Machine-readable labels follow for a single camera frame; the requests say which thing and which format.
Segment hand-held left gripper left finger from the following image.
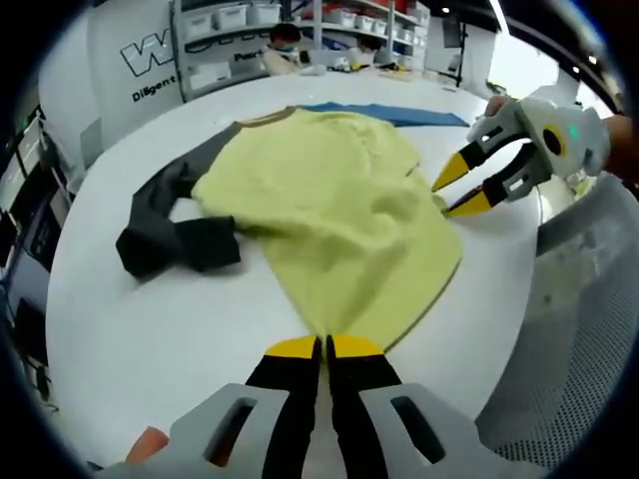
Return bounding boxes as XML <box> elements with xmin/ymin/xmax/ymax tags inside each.
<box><xmin>99</xmin><ymin>334</ymin><xmax>323</xmax><ymax>479</ymax></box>

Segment blue cloth template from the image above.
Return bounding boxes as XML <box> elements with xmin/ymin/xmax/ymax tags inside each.
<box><xmin>299</xmin><ymin>101</ymin><xmax>472</xmax><ymax>129</ymax></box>

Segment grey leaning panel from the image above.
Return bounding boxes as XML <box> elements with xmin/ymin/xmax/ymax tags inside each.
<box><xmin>81</xmin><ymin>122</ymin><xmax>102</xmax><ymax>162</ymax></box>

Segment row of white storage boxes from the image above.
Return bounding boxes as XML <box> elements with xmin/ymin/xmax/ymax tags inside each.
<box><xmin>183</xmin><ymin>2</ymin><xmax>430</xmax><ymax>69</ymax></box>

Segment yellow garment with dark sleeves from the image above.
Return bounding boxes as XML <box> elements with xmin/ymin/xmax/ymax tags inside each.
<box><xmin>115</xmin><ymin>105</ymin><xmax>463</xmax><ymax>353</ymax></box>

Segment grey metal shelving rack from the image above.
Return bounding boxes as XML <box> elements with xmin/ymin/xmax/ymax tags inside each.
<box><xmin>169</xmin><ymin>0</ymin><xmax>433</xmax><ymax>102</ymax></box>

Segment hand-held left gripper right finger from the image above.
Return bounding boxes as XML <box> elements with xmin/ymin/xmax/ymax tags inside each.
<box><xmin>326</xmin><ymin>332</ymin><xmax>548</xmax><ymax>479</ymax></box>

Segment black screen on stand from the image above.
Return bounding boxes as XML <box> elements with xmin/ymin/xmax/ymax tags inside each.
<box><xmin>440</xmin><ymin>17</ymin><xmax>469</xmax><ymax>92</ymax></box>

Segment white mesh chair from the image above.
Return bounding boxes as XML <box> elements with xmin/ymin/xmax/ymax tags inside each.
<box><xmin>473</xmin><ymin>174</ymin><xmax>639</xmax><ymax>468</ymax></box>

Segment linear ceiling light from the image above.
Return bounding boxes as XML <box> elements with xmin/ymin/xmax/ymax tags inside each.
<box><xmin>487</xmin><ymin>0</ymin><xmax>513</xmax><ymax>39</ymax></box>

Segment person's left hand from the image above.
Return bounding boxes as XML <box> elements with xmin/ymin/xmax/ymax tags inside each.
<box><xmin>124</xmin><ymin>425</ymin><xmax>171</xmax><ymax>466</ymax></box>

